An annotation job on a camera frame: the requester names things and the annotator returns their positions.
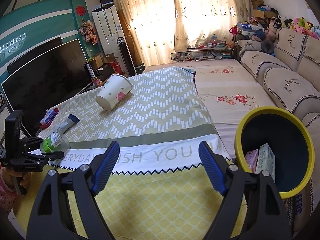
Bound cream embroidered curtains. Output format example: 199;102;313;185
114;0;251;67

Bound red fire extinguisher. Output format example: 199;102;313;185
109;61;123;75

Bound floral beige bed sheet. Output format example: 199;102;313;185
144;59;276;158

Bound blue white toothpaste tube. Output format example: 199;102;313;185
56;114;80;133

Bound large black television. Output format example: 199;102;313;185
1;39;91;135

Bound pile of plush toys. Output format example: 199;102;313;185
249;16;319;42

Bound green tea box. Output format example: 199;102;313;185
255;143;276;181

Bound white floral paper cup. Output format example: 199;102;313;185
95;74;133;111

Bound blue card box on red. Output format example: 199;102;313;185
40;108;59;129

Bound artificial flower bouquet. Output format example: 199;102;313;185
79;19;98;45

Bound beige sofa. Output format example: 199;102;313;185
235;27;320;230

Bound low glass table with books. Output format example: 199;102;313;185
170;45;233;62

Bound green capped clear bottle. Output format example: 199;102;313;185
40;129;70;153

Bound person left hand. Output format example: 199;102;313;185
1;167;31;196

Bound black tower fan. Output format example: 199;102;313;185
117;37;137;76

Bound yellow rimmed black trash bin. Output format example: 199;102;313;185
234;106;315;199

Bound yellow green tablecloth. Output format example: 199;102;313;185
12;65;249;240

